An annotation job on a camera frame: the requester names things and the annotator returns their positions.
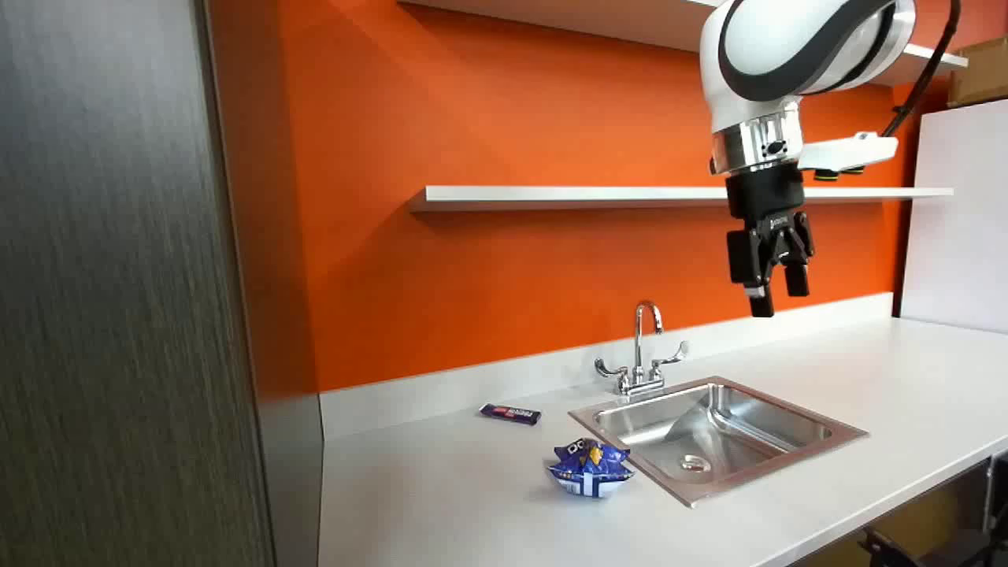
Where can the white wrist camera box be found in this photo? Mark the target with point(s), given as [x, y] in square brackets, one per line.
[851, 152]

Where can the dark grey cabinet panel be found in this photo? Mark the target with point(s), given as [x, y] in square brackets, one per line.
[127, 293]

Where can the stainless steel sink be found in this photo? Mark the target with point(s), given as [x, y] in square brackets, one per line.
[727, 442]

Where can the blue snack chips bag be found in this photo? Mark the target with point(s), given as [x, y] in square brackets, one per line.
[589, 470]

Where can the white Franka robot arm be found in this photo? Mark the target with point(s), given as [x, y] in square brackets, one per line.
[757, 42]

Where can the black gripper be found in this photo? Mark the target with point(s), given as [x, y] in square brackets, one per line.
[766, 199]

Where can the black chair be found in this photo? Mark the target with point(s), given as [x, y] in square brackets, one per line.
[946, 548]

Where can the dark purple candy bar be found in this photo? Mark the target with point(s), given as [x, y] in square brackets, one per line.
[513, 413]

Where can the chrome faucet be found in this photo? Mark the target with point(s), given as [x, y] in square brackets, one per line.
[640, 363]

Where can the white wall shelf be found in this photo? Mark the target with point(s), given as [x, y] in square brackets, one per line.
[567, 196]

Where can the white board panel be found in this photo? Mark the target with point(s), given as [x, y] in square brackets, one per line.
[961, 221]

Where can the brown cardboard box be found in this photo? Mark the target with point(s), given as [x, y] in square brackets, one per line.
[984, 72]

